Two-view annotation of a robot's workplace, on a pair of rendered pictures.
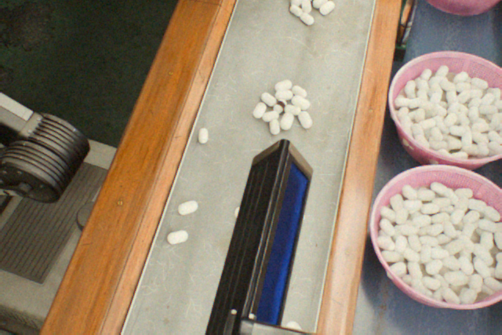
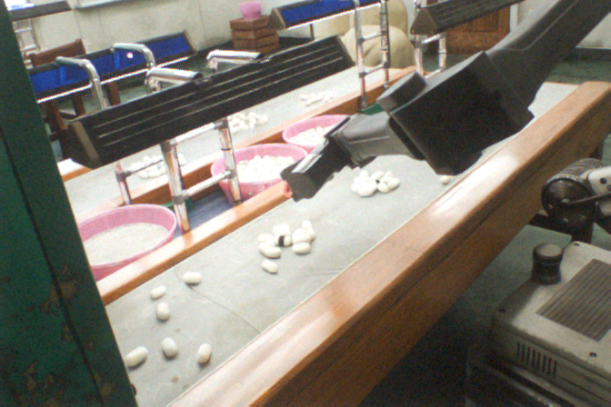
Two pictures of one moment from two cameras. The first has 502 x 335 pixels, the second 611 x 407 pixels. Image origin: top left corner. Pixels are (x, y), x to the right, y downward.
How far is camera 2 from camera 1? 1.96 m
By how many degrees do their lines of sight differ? 94
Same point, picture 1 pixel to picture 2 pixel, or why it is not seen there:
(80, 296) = (544, 132)
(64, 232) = (577, 282)
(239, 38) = (379, 229)
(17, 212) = not seen: outside the picture
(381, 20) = (250, 206)
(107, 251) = (526, 141)
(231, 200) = not seen: hidden behind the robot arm
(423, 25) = not seen: hidden behind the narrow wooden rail
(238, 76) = (397, 207)
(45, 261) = (592, 269)
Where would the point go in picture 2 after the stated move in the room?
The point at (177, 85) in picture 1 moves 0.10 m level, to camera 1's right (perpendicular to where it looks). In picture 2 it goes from (455, 194) to (412, 188)
